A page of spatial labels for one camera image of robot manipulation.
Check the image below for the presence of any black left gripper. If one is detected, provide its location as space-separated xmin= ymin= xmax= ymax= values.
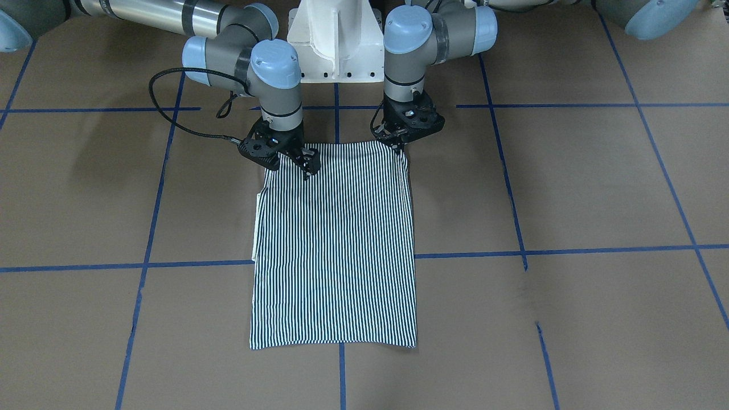
xmin=370 ymin=96 xmax=445 ymax=155

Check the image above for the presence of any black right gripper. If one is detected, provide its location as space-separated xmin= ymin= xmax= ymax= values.
xmin=239 ymin=118 xmax=321 ymax=178

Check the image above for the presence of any blue white striped polo shirt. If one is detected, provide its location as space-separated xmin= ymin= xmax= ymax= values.
xmin=249 ymin=141 xmax=417 ymax=350

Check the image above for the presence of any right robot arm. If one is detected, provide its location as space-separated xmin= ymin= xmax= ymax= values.
xmin=1 ymin=1 xmax=321 ymax=177

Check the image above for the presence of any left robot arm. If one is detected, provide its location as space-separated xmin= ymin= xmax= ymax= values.
xmin=370 ymin=1 xmax=698 ymax=153

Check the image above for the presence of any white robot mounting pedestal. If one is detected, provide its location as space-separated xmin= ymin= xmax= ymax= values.
xmin=286 ymin=1 xmax=384 ymax=84

